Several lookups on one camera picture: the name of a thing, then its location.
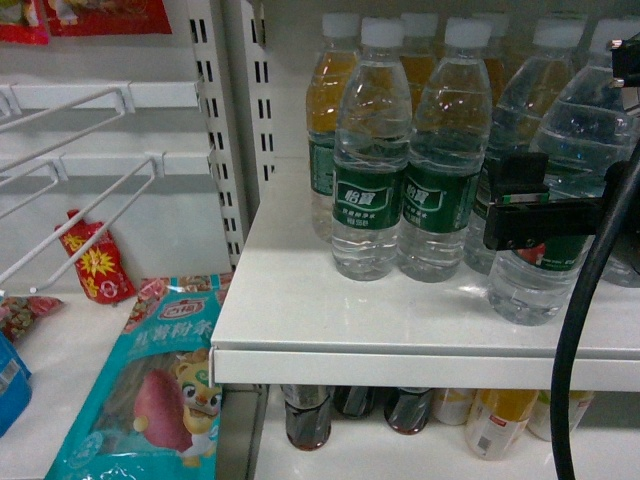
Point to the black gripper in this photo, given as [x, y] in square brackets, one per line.
[521, 214]

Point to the clear water bottle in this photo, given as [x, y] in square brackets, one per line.
[585, 131]

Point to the water bottle front left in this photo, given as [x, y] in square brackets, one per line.
[371, 154]

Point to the water bottle back left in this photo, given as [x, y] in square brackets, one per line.
[333, 68]

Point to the white metal shelf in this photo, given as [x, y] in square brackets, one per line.
[290, 318]

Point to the white slotted shelf upright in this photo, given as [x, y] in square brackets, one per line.
[229, 41]

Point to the yellow juice bottle below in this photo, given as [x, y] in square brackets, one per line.
[497, 419]

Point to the dark soda bottle below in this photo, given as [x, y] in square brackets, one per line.
[307, 415]

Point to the teal sweet potato noodle bag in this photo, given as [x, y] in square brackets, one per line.
[153, 411]

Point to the red snack packet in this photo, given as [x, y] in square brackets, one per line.
[99, 269]

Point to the red hanging snack bag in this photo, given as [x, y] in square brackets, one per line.
[100, 18]

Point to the blue snack bag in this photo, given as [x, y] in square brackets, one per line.
[16, 390]

